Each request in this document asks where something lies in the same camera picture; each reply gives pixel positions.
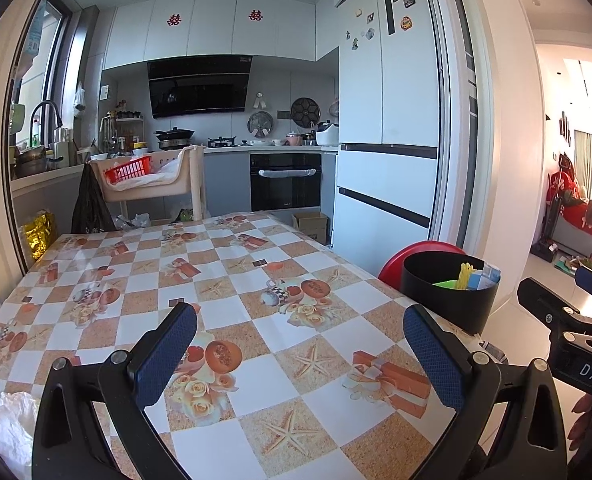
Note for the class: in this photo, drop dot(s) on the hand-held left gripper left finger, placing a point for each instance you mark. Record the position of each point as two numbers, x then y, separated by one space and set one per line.
168 350

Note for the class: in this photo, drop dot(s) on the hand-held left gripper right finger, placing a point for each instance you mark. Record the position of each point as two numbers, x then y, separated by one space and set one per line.
435 355

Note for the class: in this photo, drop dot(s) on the black round bin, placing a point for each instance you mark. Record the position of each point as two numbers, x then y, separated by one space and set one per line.
445 310

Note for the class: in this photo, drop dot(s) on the blue and white carton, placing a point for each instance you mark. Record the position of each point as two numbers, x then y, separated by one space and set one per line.
486 279

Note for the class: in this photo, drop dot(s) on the green wrapper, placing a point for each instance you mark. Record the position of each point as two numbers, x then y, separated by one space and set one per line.
445 284

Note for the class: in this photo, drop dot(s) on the yellow foam net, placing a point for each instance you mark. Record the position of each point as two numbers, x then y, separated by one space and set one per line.
465 275

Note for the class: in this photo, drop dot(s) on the person's right hand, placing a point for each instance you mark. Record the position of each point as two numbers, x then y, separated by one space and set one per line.
580 425

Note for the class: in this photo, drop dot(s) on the red clothing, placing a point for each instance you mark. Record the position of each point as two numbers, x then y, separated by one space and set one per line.
575 205

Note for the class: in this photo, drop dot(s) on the red stool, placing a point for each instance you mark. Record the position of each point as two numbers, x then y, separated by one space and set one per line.
393 265

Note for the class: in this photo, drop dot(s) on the black hanging bag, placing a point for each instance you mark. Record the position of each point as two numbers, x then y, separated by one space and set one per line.
91 205

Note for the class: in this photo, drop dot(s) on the white crumpled tissue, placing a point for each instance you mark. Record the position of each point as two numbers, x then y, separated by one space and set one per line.
11 420

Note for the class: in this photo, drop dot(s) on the gold foil bag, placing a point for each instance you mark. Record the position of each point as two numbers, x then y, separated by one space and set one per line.
38 235

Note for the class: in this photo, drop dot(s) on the beige plastic cart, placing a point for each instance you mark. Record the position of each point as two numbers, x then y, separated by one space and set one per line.
196 175

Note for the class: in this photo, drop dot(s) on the white plastic bag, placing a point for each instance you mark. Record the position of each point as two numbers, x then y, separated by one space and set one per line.
168 172

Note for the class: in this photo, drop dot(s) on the cardboard box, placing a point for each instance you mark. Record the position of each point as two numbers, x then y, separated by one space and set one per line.
311 227

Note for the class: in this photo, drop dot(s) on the red plastic basket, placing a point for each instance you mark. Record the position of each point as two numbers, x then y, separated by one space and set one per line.
126 171

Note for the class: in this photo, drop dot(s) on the black built-in oven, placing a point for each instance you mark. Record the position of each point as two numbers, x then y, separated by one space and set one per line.
286 185

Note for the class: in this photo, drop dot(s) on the black wok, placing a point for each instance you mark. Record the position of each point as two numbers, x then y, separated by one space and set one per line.
174 136

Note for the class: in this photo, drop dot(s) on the gas stove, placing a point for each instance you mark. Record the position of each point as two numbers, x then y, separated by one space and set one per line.
222 140

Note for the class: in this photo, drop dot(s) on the spice rack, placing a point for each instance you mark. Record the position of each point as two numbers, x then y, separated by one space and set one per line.
121 132

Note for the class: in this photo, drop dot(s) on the metal pot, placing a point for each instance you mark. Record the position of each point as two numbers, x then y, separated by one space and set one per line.
31 164

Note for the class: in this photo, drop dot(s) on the round metal steamer rack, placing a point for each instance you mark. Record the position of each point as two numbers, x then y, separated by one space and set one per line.
260 124

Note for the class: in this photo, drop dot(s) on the pink pot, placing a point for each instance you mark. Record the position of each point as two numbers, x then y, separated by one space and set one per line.
294 138

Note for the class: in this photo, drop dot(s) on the white rice cooker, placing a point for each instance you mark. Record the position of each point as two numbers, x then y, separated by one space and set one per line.
327 134

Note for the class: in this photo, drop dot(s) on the white refrigerator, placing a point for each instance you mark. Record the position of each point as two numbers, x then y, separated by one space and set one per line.
385 110

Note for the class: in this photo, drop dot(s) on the black range hood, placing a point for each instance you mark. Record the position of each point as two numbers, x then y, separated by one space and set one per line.
201 87

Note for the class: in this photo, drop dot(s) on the dark kitchen faucet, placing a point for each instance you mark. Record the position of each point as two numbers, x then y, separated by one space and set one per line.
46 106

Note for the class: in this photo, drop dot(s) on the round dark divided plate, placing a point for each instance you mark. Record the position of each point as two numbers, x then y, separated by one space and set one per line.
306 111

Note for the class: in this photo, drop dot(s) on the group of fridge magnets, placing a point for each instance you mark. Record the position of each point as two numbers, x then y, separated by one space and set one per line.
405 22

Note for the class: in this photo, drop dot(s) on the red paper decal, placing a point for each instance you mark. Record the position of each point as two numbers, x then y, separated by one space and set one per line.
173 20
255 15

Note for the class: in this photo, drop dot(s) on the hanging wall plastic bag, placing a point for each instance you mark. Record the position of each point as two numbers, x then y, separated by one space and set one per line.
79 100

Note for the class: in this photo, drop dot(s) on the white wall cabinets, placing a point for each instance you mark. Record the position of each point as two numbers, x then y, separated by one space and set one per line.
216 25

